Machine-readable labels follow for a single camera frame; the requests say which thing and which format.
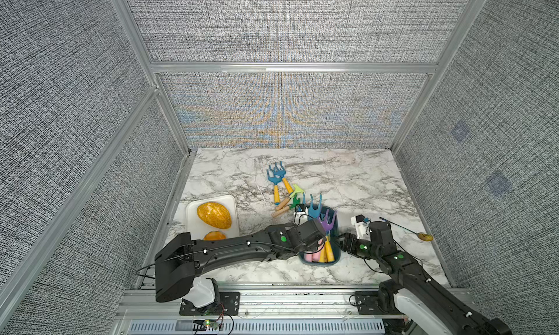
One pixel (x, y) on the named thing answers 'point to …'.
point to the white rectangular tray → (199, 229)
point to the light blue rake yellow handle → (314, 213)
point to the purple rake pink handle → (325, 225)
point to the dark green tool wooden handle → (295, 202)
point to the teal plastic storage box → (335, 236)
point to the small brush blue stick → (420, 235)
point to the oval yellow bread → (215, 215)
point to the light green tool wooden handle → (296, 189)
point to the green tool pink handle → (311, 257)
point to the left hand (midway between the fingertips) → (318, 238)
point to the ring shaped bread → (215, 235)
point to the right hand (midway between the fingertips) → (334, 236)
